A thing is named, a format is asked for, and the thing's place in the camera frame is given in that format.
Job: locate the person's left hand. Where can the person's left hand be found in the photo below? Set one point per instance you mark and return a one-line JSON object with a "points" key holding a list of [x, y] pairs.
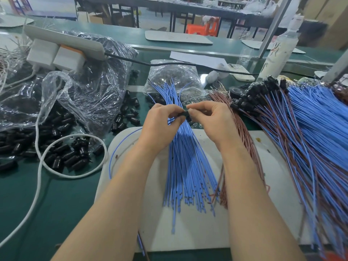
{"points": [[157, 127]]}

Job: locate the person's right hand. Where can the person's right hand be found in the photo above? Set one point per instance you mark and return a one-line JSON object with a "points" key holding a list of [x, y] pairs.
{"points": [[217, 122]]}

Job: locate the black cap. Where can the black cap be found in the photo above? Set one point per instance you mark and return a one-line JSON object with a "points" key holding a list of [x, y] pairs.
{"points": [[186, 113]]}

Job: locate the pile of black plastic caps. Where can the pile of black plastic caps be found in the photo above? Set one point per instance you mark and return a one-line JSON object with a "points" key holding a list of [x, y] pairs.
{"points": [[11, 145]]}

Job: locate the person's left forearm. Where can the person's left forearm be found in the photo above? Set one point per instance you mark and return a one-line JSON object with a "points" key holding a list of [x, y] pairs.
{"points": [[106, 217]]}

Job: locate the person's right forearm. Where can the person's right forearm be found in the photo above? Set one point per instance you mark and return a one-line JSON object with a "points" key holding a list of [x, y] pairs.
{"points": [[258, 214]]}

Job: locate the white computer mouse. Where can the white computer mouse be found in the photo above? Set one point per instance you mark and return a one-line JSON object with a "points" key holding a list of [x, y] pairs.
{"points": [[212, 77]]}

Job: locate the small clear plastic bag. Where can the small clear plastic bag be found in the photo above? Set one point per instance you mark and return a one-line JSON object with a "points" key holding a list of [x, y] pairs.
{"points": [[171, 77]]}

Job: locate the white flat device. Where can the white flat device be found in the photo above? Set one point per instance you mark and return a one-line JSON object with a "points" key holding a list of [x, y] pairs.
{"points": [[239, 73]]}

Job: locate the white paper sheet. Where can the white paper sheet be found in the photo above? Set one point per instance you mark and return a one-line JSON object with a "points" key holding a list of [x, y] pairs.
{"points": [[197, 59]]}

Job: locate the large clear plastic bag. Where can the large clear plastic bag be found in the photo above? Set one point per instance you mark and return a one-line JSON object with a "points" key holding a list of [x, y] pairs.
{"points": [[98, 81]]}

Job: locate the white flat tray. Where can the white flat tray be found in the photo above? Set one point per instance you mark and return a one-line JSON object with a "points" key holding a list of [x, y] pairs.
{"points": [[252, 46], [178, 37], [15, 21]]}

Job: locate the white spray bottle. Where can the white spray bottle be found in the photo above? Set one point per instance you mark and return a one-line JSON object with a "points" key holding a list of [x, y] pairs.
{"points": [[280, 51]]}

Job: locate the orange plastic stool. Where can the orange plastic stool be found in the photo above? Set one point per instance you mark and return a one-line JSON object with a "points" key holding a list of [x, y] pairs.
{"points": [[203, 27]]}

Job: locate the white work board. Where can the white work board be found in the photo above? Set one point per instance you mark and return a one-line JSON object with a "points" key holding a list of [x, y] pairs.
{"points": [[206, 233]]}

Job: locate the white orange charger adapter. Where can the white orange charger adapter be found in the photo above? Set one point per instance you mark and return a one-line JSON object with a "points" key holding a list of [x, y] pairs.
{"points": [[68, 58]]}

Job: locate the white power strip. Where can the white power strip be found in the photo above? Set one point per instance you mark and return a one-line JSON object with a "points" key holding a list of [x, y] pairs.
{"points": [[62, 41]]}

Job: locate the cardboard boxes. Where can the cardboard boxes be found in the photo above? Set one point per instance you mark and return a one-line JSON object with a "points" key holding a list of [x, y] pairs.
{"points": [[326, 16]]}

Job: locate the blue table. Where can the blue table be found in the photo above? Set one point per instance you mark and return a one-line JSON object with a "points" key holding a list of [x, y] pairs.
{"points": [[46, 7]]}

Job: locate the slanted metal frame post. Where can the slanted metal frame post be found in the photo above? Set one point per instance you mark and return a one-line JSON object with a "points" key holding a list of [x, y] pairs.
{"points": [[274, 24]]}

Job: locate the long black-frame table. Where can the long black-frame table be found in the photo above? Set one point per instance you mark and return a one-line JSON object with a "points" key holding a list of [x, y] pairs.
{"points": [[168, 6]]}

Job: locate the short metal frame post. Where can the short metal frame post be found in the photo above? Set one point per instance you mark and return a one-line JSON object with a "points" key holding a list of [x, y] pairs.
{"points": [[334, 68]]}

